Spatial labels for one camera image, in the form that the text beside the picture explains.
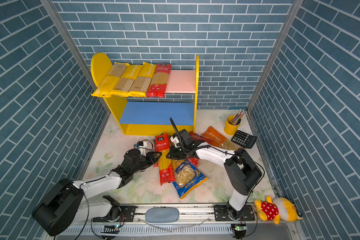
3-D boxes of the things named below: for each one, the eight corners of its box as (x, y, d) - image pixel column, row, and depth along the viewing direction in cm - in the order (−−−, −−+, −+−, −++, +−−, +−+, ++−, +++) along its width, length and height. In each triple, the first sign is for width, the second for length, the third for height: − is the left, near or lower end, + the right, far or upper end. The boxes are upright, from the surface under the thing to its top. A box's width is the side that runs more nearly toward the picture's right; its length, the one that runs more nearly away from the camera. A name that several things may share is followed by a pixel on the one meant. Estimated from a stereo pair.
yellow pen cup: (228, 137, 106) (231, 129, 98) (219, 127, 112) (221, 118, 104) (237, 132, 108) (241, 124, 101) (228, 123, 114) (231, 114, 107)
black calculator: (230, 141, 105) (231, 139, 102) (234, 130, 111) (235, 128, 109) (252, 150, 100) (254, 148, 98) (255, 138, 106) (257, 136, 104)
